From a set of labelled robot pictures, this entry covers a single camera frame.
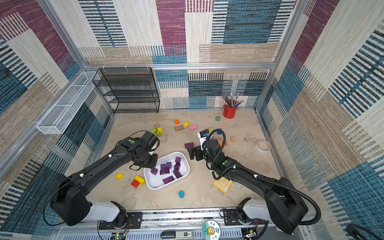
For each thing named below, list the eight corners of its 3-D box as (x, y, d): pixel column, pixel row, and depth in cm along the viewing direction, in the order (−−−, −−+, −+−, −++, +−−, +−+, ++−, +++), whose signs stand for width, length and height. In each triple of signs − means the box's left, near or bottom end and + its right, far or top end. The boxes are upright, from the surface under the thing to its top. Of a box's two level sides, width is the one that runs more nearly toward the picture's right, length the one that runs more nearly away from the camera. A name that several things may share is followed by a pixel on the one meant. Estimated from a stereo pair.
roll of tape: (257, 153, 99) (259, 151, 97) (254, 141, 105) (255, 139, 103) (271, 153, 99) (272, 151, 97) (267, 141, 105) (268, 139, 102)
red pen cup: (224, 118, 118) (225, 111, 111) (222, 111, 123) (224, 104, 116) (235, 118, 118) (237, 111, 111) (233, 111, 122) (235, 104, 116)
